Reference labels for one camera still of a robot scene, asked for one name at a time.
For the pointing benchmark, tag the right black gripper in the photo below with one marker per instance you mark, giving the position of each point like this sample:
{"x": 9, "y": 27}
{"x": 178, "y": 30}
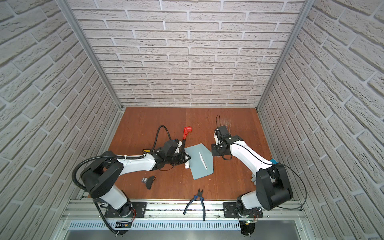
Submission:
{"x": 215, "y": 151}

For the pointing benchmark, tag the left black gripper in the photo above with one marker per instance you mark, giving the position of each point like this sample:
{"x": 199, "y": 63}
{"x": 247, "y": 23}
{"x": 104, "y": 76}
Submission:
{"x": 185, "y": 158}

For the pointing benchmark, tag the pink white letter card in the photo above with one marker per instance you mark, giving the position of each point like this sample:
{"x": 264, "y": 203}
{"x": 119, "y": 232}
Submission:
{"x": 203, "y": 161}

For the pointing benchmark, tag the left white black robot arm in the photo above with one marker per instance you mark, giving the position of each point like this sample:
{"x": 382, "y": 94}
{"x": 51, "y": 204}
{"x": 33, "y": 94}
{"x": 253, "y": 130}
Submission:
{"x": 98, "y": 175}

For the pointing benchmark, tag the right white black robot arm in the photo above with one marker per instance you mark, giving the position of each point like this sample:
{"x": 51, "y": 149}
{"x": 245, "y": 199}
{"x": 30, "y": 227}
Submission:
{"x": 273, "y": 186}

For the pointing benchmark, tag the red black pipe wrench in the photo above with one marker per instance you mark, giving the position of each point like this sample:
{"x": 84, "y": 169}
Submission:
{"x": 187, "y": 130}

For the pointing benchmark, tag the small black clip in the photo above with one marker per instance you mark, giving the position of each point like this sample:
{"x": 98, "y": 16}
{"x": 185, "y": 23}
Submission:
{"x": 149, "y": 182}

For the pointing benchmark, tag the grey blue work glove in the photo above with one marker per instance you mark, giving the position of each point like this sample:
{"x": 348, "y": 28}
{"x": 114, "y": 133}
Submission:
{"x": 273, "y": 161}

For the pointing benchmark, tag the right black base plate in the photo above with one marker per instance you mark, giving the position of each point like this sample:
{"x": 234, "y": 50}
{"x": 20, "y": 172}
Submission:
{"x": 236, "y": 210}

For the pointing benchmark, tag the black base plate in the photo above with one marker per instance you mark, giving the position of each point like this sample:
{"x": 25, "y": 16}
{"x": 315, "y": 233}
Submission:
{"x": 236, "y": 210}
{"x": 127, "y": 211}

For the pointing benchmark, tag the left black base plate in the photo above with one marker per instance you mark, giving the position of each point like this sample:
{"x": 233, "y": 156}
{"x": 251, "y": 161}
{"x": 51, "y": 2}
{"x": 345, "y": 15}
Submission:
{"x": 127, "y": 211}

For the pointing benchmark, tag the white slotted cable duct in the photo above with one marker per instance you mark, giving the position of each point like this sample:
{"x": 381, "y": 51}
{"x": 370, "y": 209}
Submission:
{"x": 146, "y": 225}

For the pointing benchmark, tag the aluminium frame rail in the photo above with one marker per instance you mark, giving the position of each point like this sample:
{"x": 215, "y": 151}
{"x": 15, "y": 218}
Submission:
{"x": 161, "y": 209}

